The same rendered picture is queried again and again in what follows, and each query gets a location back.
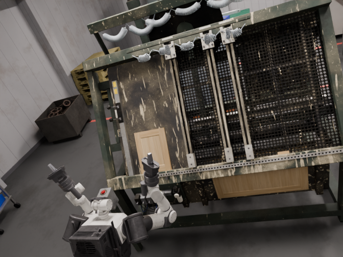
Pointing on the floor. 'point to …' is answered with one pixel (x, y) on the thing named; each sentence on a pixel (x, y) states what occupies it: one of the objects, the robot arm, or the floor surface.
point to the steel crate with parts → (64, 119)
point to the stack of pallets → (78, 75)
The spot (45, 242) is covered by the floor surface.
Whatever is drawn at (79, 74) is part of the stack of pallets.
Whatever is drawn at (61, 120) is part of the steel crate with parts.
